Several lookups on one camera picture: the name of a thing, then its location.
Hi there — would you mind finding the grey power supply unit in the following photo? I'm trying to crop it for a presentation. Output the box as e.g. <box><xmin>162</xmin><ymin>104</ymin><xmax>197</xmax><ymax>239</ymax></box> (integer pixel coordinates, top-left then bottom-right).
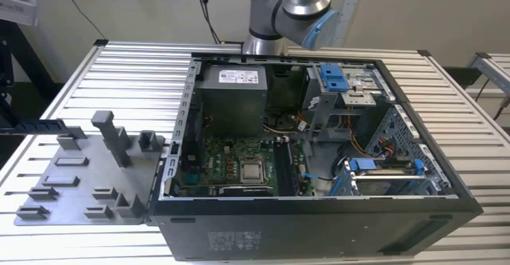
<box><xmin>194</xmin><ymin>63</ymin><xmax>268</xmax><ymax>137</ymax></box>

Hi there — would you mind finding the orange wire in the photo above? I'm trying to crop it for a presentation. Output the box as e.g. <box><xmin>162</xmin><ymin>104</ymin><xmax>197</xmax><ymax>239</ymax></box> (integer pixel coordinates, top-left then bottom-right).
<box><xmin>344</xmin><ymin>114</ymin><xmax>385</xmax><ymax>160</ymax></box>

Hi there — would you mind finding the grey plastic parts rack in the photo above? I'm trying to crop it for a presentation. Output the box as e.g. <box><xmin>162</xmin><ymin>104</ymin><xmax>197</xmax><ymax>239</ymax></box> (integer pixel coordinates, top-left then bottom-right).
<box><xmin>10</xmin><ymin>111</ymin><xmax>168</xmax><ymax>227</ymax></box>

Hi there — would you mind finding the black box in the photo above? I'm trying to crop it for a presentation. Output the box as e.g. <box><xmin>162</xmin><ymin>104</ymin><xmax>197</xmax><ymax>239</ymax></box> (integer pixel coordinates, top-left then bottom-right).
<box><xmin>441</xmin><ymin>66</ymin><xmax>483</xmax><ymax>90</ymax></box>

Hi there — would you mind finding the black graphics card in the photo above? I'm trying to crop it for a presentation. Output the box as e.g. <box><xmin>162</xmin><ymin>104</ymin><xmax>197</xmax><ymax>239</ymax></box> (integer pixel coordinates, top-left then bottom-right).
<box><xmin>217</xmin><ymin>186</ymin><xmax>276</xmax><ymax>197</ymax></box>

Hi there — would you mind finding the metal slat side table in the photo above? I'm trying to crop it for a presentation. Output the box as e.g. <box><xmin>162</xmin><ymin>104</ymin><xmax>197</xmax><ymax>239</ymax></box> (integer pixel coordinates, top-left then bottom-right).
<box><xmin>463</xmin><ymin>51</ymin><xmax>510</xmax><ymax>98</ymax></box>

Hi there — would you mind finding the black RAM slot bank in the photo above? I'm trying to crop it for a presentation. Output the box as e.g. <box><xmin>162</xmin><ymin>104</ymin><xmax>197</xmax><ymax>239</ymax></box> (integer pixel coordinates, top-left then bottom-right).
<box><xmin>273</xmin><ymin>136</ymin><xmax>300</xmax><ymax>196</ymax></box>

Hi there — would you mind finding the silver CPU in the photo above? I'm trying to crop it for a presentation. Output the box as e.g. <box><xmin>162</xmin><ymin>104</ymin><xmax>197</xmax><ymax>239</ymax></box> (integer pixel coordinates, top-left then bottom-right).
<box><xmin>241</xmin><ymin>164</ymin><xmax>264</xmax><ymax>179</ymax></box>

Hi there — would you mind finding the RAM stick with blue label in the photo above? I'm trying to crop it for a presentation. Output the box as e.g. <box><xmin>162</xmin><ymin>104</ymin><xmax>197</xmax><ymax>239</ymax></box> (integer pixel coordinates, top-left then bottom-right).
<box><xmin>0</xmin><ymin>118</ymin><xmax>66</xmax><ymax>135</ymax></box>

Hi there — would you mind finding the black open PC case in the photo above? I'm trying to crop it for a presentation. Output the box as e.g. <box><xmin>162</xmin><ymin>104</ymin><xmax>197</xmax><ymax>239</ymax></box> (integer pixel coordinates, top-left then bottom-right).
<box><xmin>145</xmin><ymin>51</ymin><xmax>484</xmax><ymax>262</ymax></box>

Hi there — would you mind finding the CPU socket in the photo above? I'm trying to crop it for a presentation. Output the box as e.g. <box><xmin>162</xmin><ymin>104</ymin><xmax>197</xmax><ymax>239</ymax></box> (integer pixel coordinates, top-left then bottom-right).
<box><xmin>236</xmin><ymin>156</ymin><xmax>268</xmax><ymax>185</ymax></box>

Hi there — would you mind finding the green motherboard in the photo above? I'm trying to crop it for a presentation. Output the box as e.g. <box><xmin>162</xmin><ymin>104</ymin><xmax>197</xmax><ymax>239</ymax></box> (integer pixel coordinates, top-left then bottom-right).
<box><xmin>174</xmin><ymin>136</ymin><xmax>318</xmax><ymax>197</ymax></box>

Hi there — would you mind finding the hard disk in blue carrier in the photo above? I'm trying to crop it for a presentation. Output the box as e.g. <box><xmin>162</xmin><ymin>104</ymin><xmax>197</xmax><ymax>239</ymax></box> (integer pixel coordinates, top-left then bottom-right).
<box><xmin>330</xmin><ymin>157</ymin><xmax>435</xmax><ymax>196</ymax></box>

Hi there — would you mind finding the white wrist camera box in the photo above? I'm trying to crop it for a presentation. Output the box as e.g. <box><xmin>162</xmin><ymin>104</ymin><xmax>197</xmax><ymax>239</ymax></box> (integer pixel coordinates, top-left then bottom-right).
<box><xmin>0</xmin><ymin>0</ymin><xmax>39</xmax><ymax>27</ymax></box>

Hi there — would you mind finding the blue plastic disk carrier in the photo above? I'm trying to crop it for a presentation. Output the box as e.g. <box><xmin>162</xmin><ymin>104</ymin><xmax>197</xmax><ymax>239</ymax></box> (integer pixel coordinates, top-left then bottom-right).
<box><xmin>317</xmin><ymin>64</ymin><xmax>346</xmax><ymax>93</ymax></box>

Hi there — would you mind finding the black yellow wire bundle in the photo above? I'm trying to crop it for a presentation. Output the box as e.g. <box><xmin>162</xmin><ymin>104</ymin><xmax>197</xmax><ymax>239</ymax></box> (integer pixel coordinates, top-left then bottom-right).
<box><xmin>264</xmin><ymin>112</ymin><xmax>308</xmax><ymax>134</ymax></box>

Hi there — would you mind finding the grey metal drive bay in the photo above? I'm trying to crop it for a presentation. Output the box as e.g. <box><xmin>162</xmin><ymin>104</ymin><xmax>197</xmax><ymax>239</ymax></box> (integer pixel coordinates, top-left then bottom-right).
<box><xmin>301</xmin><ymin>63</ymin><xmax>395</xmax><ymax>142</ymax></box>

